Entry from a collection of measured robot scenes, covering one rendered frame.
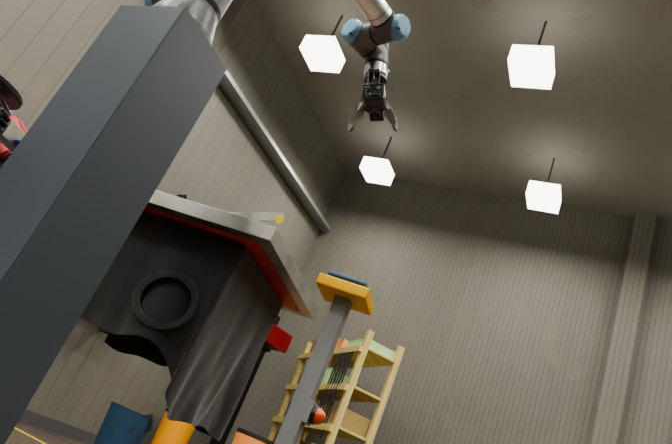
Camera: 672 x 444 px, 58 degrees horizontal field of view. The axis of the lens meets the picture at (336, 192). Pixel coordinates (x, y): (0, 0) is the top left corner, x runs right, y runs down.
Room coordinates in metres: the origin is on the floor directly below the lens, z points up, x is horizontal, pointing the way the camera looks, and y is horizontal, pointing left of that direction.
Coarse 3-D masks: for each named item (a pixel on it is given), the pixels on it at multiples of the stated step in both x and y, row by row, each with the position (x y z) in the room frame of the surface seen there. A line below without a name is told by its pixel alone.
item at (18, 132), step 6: (12, 126) 1.60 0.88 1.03; (18, 126) 1.61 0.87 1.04; (0, 132) 1.59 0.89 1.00; (6, 132) 1.59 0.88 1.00; (12, 132) 1.61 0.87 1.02; (18, 132) 1.62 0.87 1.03; (24, 132) 1.64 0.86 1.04; (0, 138) 1.62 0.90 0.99; (6, 138) 1.61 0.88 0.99; (12, 138) 1.62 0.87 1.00; (18, 138) 1.64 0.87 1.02; (6, 144) 1.65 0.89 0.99; (12, 144) 1.63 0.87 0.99; (12, 150) 1.68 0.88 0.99
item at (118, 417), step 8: (112, 408) 5.78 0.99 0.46; (120, 408) 5.73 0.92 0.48; (112, 416) 5.76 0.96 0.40; (120, 416) 5.72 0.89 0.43; (128, 416) 5.71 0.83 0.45; (136, 416) 5.72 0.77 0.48; (144, 416) 5.75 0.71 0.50; (152, 416) 5.83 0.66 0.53; (104, 424) 5.80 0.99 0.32; (112, 424) 5.74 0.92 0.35; (120, 424) 5.72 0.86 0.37; (128, 424) 5.72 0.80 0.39; (136, 424) 5.74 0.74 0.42; (144, 424) 5.79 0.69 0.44; (152, 424) 5.82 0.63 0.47; (104, 432) 5.77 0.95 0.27; (112, 432) 5.70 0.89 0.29; (120, 432) 5.73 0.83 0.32; (128, 432) 5.74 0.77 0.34; (136, 432) 5.77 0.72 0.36; (144, 432) 5.84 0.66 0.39; (96, 440) 5.82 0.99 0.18; (104, 440) 5.75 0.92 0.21; (112, 440) 5.73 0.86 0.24; (120, 440) 5.73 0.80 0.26; (128, 440) 5.76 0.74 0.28; (136, 440) 5.81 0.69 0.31
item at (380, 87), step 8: (368, 72) 1.58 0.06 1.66; (376, 72) 1.58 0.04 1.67; (368, 80) 1.58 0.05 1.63; (376, 80) 1.60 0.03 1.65; (384, 80) 1.61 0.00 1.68; (368, 88) 1.58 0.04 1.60; (376, 88) 1.57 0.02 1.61; (384, 88) 1.57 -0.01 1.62; (368, 96) 1.58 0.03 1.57; (376, 96) 1.57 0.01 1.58; (384, 96) 1.61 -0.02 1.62; (368, 104) 1.61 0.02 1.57; (376, 104) 1.61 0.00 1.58; (384, 104) 1.61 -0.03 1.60; (368, 112) 1.64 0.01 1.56; (376, 112) 1.64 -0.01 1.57
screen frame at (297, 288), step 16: (160, 192) 1.47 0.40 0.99; (160, 208) 1.48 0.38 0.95; (176, 208) 1.45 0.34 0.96; (192, 208) 1.44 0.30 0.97; (208, 208) 1.42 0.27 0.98; (208, 224) 1.44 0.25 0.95; (224, 224) 1.40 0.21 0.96; (240, 224) 1.39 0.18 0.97; (256, 224) 1.38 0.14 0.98; (256, 240) 1.40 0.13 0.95; (272, 240) 1.37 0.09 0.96; (272, 256) 1.47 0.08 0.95; (288, 256) 1.50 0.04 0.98; (288, 272) 1.55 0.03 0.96; (288, 288) 1.69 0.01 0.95; (304, 288) 1.71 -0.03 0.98; (304, 304) 1.78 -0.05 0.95
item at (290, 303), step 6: (270, 282) 1.71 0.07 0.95; (276, 282) 1.68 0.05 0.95; (282, 282) 1.65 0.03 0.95; (276, 288) 1.74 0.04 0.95; (282, 288) 1.71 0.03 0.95; (282, 294) 1.78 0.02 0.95; (288, 294) 1.75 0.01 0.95; (282, 300) 1.84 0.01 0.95; (288, 300) 1.81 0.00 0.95; (288, 306) 1.88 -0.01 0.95; (294, 306) 1.85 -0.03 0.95
